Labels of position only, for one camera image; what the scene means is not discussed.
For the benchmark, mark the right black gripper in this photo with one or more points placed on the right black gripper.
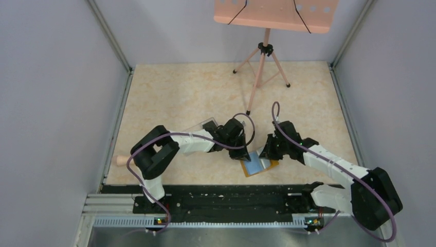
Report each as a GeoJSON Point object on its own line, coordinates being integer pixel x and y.
{"type": "Point", "coordinates": [267, 153]}

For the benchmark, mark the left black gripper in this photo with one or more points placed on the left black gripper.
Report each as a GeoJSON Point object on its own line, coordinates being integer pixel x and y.
{"type": "Point", "coordinates": [242, 154]}

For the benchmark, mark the orange leather card holder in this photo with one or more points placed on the orange leather card holder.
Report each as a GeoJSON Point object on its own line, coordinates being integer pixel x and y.
{"type": "Point", "coordinates": [257, 165]}

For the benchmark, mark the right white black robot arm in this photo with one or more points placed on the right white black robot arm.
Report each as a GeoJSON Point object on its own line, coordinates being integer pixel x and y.
{"type": "Point", "coordinates": [368, 195]}

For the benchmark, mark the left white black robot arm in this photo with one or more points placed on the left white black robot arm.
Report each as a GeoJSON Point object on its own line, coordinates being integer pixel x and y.
{"type": "Point", "coordinates": [155, 151]}

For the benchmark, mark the clear plastic card box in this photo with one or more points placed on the clear plastic card box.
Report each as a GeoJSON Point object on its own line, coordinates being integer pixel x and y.
{"type": "Point", "coordinates": [199, 145]}

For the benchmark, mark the pink music stand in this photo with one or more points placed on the pink music stand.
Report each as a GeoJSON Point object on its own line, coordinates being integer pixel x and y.
{"type": "Point", "coordinates": [311, 16]}

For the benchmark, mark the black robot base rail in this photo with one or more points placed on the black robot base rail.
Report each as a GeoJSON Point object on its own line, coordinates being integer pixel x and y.
{"type": "Point", "coordinates": [226, 203]}

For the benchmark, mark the white slotted cable duct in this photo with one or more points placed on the white slotted cable duct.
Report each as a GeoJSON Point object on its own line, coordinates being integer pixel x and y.
{"type": "Point", "coordinates": [150, 222]}

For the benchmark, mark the wooden handle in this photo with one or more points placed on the wooden handle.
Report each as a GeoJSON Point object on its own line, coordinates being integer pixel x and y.
{"type": "Point", "coordinates": [121, 160]}

